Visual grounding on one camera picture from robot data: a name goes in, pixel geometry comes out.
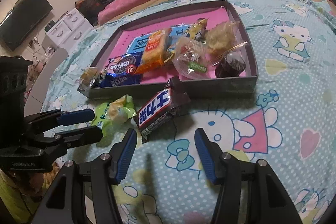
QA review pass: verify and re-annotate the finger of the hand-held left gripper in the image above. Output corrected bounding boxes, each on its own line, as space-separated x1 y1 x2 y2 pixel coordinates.
55 126 103 149
26 109 95 132

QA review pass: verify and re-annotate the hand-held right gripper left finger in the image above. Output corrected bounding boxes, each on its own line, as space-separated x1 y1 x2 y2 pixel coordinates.
30 128 137 224

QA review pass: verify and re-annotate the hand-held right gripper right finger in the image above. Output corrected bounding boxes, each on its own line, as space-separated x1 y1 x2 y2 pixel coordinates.
194 128 302 224

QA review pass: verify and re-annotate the light green snack packet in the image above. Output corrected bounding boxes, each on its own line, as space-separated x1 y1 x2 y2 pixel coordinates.
91 94 135 142

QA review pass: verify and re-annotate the small clear-wrapped pastry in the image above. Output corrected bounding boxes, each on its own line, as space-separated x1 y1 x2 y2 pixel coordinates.
79 68 99 90

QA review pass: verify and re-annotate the brown chocolate bar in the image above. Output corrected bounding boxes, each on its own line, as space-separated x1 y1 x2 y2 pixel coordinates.
133 76 191 144

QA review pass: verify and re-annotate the dark blue snack packet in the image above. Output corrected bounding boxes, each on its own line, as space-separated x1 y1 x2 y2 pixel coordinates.
99 72 143 88

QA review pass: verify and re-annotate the shallow grey cardboard box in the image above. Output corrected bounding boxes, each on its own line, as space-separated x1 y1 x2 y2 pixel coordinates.
77 0 259 101

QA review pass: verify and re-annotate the blue round cookie packet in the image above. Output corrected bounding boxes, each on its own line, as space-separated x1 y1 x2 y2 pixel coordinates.
108 53 143 75

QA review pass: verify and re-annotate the dark chocolate cake packet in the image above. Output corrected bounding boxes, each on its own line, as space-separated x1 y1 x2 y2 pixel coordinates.
215 42 248 79

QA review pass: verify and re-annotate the orange cracker packet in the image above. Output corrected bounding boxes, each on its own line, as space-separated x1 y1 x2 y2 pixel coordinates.
135 28 172 75

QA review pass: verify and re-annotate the clear green-label snack packet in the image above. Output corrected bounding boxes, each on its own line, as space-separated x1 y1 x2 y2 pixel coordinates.
172 39 210 80

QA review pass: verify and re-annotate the clear flaky pastry packet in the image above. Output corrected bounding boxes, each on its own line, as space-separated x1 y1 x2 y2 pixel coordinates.
205 21 240 59

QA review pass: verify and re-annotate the yellow snack packet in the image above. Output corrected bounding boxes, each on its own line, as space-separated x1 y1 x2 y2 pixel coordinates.
167 18 209 63

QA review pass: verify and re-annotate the white chair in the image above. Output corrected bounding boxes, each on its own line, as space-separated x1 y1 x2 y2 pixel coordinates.
24 49 67 109

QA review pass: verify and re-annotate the black television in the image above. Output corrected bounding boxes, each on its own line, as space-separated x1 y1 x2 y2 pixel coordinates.
0 0 53 51

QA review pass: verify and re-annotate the white drawer chest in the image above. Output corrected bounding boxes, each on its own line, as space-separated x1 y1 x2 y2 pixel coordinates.
42 8 93 52

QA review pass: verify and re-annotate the pile of dark bags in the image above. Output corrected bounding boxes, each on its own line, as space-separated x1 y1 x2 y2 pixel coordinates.
75 0 116 26

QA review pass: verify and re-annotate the pink book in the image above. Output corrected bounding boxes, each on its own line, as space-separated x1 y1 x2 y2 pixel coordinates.
98 7 234 80

